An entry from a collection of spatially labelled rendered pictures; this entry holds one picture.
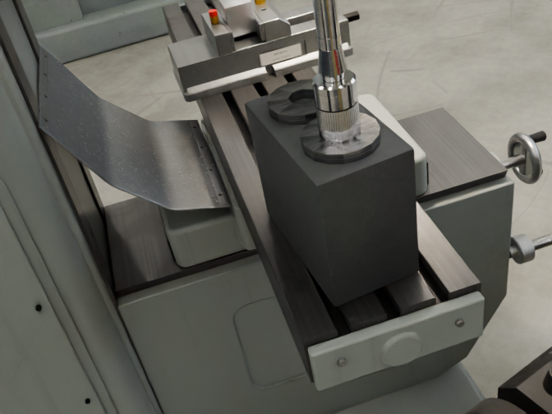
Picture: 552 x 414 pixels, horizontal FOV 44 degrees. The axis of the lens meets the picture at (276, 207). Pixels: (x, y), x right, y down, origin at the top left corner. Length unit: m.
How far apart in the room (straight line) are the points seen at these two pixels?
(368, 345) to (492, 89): 2.40
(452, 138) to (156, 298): 0.69
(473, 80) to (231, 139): 2.15
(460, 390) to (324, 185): 1.03
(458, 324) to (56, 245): 0.62
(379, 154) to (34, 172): 0.53
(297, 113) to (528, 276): 1.50
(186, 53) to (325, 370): 0.74
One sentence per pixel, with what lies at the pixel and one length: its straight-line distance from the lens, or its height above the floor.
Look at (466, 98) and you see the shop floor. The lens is 3.07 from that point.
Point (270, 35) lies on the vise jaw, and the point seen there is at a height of 1.02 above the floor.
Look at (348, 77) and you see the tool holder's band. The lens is 0.73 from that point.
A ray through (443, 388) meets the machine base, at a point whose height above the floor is 0.20.
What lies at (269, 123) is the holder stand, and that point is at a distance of 0.83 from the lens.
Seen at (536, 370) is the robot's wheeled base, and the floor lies 0.61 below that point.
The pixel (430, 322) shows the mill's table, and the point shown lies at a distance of 0.84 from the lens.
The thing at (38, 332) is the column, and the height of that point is 0.77.
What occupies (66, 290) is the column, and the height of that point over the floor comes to 0.83.
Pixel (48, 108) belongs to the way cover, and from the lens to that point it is 1.12.
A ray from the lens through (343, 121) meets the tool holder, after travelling 0.73.
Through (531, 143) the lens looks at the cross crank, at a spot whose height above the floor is 0.69.
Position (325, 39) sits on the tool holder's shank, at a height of 1.26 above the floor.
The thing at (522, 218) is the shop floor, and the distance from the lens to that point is 2.43.
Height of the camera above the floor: 1.55
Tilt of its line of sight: 38 degrees down
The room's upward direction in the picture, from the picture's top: 11 degrees counter-clockwise
